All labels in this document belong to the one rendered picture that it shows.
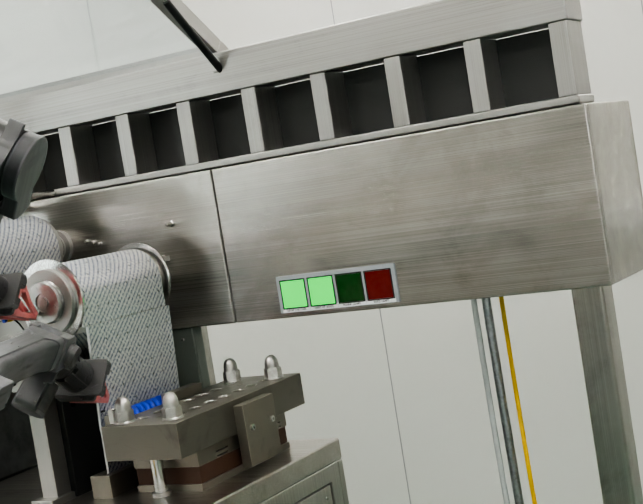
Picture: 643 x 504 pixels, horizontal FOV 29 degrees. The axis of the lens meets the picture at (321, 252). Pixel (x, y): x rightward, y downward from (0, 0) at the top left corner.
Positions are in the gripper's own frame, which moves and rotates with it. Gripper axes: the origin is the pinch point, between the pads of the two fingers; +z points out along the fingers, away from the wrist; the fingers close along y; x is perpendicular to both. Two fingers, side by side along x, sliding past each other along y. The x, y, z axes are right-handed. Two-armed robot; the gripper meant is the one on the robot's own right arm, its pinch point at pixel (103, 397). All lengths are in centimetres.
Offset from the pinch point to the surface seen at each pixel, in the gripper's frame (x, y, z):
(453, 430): 95, -8, 262
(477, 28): 58, 68, -18
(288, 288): 26.3, 26.8, 12.3
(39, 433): -7.0, -10.4, -1.3
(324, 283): 26.1, 34.5, 10.7
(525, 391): 105, 22, 249
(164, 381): 9.2, 3.4, 14.3
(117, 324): 13.2, 1.1, -2.0
